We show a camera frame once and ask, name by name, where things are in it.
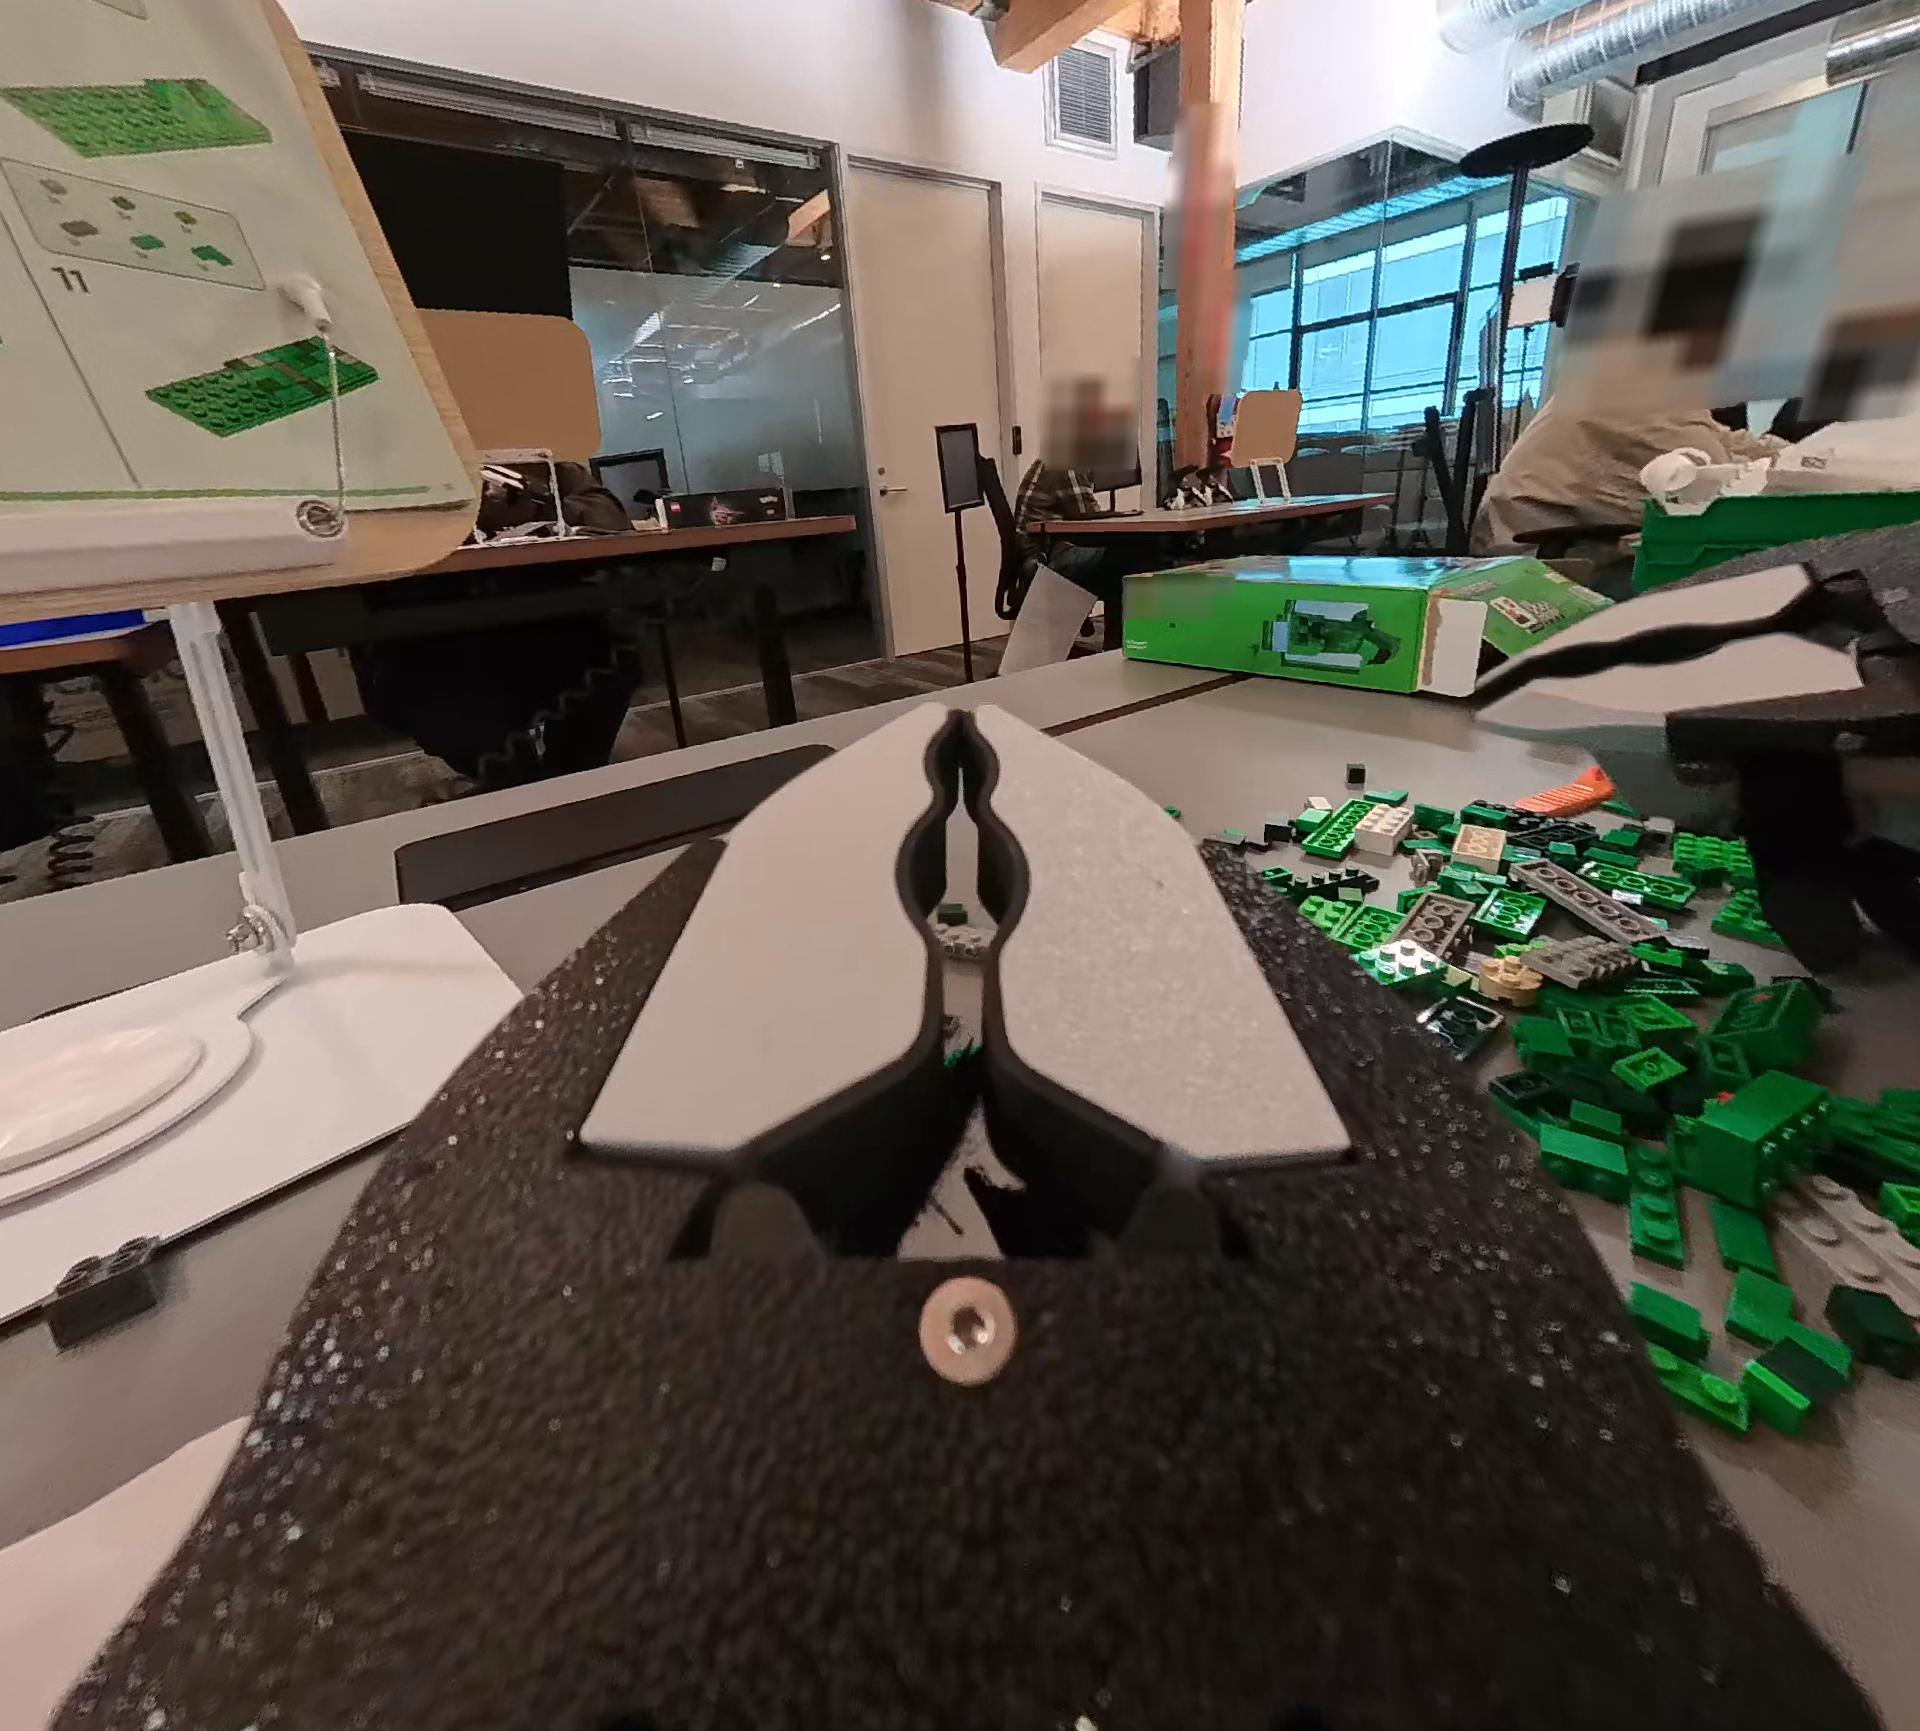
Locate wooden pillar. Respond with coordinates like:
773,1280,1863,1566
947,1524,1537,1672
1176,0,1251,458

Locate coiled cable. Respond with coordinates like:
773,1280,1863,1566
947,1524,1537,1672
480,652,640,776

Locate instruction booklet on white stand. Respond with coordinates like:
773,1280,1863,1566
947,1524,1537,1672
0,0,520,1320

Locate black tablet on stand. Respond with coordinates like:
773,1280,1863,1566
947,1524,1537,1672
933,424,1001,684

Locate black wall panel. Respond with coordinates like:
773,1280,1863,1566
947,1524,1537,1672
345,135,573,317

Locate large window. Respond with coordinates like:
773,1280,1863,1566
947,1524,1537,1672
1237,203,1579,436

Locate white leaning panel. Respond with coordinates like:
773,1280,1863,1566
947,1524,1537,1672
1003,566,1105,680

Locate thin elastic cord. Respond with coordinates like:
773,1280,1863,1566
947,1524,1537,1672
276,275,355,540

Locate grey desk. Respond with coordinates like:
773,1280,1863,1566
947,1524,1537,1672
0,644,1920,1731

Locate white plastic bags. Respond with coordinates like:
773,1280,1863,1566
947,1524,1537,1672
1643,416,1920,518

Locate light grey long plate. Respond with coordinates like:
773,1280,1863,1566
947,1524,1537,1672
1784,1168,1920,1298

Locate green cardboard toy box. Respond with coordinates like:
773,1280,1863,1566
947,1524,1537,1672
1123,554,1615,698

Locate pile of green toy bricks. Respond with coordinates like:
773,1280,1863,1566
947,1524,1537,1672
1201,784,1920,1440

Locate small black stud block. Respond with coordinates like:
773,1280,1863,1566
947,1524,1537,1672
45,1236,169,1346

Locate brown-top table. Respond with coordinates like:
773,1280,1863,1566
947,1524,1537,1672
0,514,861,864
1034,494,1399,564

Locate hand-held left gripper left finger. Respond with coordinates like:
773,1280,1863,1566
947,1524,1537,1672
576,704,990,1260

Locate wall air vent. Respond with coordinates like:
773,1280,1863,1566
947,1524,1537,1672
1050,45,1121,151

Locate tan rounded board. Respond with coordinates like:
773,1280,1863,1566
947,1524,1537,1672
421,311,603,458

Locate white door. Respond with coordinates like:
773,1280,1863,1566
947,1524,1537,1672
1034,191,1164,474
844,155,1005,660

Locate white flat board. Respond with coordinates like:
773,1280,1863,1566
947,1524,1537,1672
0,1416,250,1731

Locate grey plate with holes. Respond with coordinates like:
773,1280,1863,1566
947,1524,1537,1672
1507,862,1668,942

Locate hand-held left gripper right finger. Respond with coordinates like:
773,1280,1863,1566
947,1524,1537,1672
974,706,1356,1254

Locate black floor lamp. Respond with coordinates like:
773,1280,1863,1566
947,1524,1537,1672
1462,125,1597,564

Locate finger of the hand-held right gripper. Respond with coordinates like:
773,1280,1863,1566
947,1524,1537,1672
1477,566,1818,698
1471,634,1863,740

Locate green plastic crate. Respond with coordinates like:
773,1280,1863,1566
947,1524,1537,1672
1633,494,1920,594

